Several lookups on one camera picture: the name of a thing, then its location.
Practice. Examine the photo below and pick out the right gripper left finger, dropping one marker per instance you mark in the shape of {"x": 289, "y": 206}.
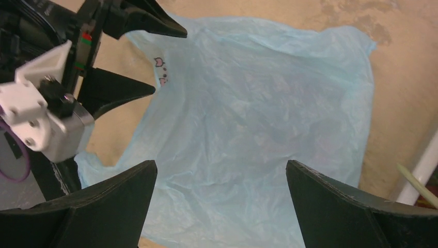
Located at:
{"x": 110, "y": 213}

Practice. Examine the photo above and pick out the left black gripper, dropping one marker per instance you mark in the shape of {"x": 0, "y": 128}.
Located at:
{"x": 30, "y": 28}

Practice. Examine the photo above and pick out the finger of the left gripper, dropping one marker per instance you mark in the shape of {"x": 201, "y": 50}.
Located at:
{"x": 127, "y": 16}

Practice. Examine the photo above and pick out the light blue plastic bag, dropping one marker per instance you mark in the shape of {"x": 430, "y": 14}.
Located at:
{"x": 236, "y": 100}

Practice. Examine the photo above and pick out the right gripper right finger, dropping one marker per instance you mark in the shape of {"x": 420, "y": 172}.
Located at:
{"x": 334, "y": 214}

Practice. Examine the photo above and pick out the white plastic fruit tray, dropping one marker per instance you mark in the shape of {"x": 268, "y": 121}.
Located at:
{"x": 424, "y": 165}

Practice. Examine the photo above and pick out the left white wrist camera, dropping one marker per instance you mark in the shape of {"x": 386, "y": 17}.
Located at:
{"x": 27, "y": 112}

